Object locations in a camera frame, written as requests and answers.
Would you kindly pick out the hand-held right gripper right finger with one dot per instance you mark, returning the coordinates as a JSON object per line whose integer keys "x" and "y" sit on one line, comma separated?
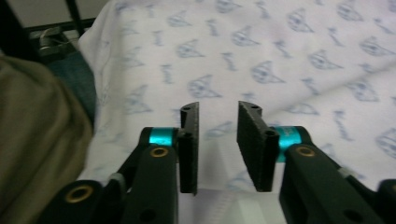
{"x": 253, "y": 146}

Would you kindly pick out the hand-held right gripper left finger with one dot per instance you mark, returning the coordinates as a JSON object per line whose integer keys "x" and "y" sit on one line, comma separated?
{"x": 189, "y": 149}

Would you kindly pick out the pink printed towel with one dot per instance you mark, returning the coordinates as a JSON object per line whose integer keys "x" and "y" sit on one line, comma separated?
{"x": 249, "y": 46}

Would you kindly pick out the white grid mat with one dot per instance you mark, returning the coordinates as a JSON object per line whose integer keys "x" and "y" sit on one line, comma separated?
{"x": 233, "y": 211}

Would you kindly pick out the dark teal cloth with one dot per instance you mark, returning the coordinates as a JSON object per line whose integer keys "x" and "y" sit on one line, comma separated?
{"x": 76, "y": 81}

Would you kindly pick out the khaki clothing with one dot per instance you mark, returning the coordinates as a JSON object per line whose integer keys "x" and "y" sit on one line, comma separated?
{"x": 37, "y": 140}

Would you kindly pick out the black frame stand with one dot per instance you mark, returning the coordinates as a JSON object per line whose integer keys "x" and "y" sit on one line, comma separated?
{"x": 14, "y": 28}

